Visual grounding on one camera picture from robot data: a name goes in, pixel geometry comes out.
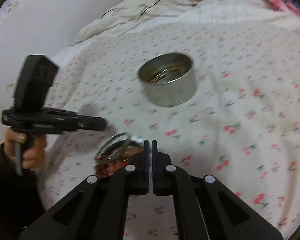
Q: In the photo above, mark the black camera box left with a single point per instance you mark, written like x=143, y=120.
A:
x=35, y=79

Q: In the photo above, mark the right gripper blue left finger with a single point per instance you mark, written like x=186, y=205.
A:
x=97, y=207

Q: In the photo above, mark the person's left hand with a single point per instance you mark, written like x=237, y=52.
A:
x=33, y=157

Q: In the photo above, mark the cream striped duvet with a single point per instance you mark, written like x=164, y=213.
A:
x=136, y=15

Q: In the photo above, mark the cherry print bed sheet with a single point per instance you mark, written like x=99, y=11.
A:
x=242, y=125

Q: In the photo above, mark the silver bangle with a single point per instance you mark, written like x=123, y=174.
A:
x=115, y=147

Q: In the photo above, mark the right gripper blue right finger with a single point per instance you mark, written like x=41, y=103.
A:
x=204, y=207

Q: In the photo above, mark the round silver metal tin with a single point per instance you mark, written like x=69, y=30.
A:
x=168, y=80

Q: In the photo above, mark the pink cloth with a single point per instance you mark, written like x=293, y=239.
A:
x=280, y=5

